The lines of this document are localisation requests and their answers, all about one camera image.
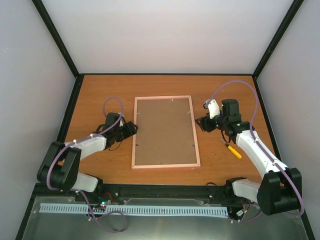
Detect yellow black flathead screwdriver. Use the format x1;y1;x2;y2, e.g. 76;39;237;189
220;139;242;159

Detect pink picture frame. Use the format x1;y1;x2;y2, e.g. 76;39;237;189
131;95;201;169

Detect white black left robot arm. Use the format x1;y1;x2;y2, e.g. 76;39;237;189
36;112;138;202

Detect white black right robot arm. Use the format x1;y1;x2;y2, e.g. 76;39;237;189
195;99;304;216

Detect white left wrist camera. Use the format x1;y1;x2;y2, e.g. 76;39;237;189
119;114;126;127

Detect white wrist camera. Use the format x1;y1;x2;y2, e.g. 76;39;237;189
119;114;126;127
203;98;220;120

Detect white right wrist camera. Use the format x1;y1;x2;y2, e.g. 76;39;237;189
203;98;220;120

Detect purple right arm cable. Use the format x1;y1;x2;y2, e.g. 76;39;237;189
207;79;306;223

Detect black aluminium mounting rail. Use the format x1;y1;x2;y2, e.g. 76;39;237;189
34;182;300;203

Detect light blue cable duct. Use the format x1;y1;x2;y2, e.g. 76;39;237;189
38;203;228;218

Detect black left frame post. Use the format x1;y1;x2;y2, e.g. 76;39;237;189
31;0;81;79

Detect black frame post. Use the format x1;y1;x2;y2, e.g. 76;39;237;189
252;0;305;79
31;0;81;79

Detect black right frame post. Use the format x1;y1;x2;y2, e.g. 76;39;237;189
252;0;305;79

